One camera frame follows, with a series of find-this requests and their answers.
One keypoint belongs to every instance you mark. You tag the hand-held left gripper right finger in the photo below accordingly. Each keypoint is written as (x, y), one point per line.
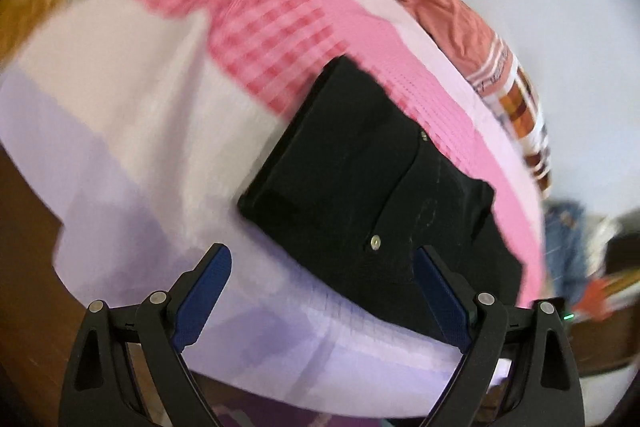
(442, 302)

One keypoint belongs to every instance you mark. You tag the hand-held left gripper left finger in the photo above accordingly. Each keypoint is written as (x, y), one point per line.
(200, 302)

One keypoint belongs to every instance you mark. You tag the black pants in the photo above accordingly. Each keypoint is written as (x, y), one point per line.
(350, 167)

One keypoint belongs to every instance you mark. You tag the orange cloth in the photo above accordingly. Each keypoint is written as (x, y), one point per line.
(600, 297)

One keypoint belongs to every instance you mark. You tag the blue plaid cloth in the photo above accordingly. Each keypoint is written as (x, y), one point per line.
(565, 237)

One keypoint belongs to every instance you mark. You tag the white cloth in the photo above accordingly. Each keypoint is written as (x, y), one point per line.
(605, 234)

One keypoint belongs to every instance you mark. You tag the pink checked bed sheet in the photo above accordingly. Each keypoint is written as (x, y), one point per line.
(125, 132)

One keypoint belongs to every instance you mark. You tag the rolled plaid quilt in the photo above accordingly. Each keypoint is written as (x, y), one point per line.
(440, 12)

